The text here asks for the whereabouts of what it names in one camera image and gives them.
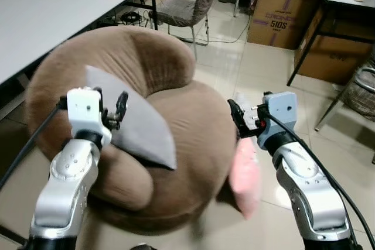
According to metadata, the brown bean bag sofa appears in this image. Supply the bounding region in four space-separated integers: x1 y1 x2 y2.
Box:
25 26 238 237

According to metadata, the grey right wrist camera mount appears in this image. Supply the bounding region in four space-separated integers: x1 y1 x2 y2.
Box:
257 91 298 150

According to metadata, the printed cardboard box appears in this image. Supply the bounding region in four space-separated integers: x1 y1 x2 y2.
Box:
247 0 318 50

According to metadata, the long white table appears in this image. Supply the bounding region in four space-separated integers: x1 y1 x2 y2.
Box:
0 0 163 85

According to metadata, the black floor cable bundle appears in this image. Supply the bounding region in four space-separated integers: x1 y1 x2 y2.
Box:
100 9 154 29

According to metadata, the checked fabric metal chair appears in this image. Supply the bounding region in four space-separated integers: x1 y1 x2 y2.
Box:
314 50 375 133

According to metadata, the grey fabric metal chair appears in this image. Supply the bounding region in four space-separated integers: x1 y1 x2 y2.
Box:
154 0 224 60

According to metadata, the plain large cardboard box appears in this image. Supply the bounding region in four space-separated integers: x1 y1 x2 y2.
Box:
294 6 375 85

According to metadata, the grey pillow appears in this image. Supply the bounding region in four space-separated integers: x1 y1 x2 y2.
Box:
85 65 178 171

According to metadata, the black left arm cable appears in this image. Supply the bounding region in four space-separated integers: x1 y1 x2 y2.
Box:
0 100 67 192

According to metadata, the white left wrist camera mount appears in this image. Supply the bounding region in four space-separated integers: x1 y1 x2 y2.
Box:
66 87 113 146

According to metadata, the pink pillow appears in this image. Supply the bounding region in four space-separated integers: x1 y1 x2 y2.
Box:
228 135 263 221

